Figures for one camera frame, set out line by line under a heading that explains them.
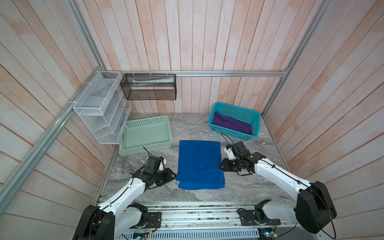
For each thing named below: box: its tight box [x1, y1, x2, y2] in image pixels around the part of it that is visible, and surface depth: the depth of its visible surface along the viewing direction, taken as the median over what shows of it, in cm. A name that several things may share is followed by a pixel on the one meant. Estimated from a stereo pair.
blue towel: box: [176, 140, 225, 190], surface depth 92 cm
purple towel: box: [212, 111, 253, 135], surface depth 113 cm
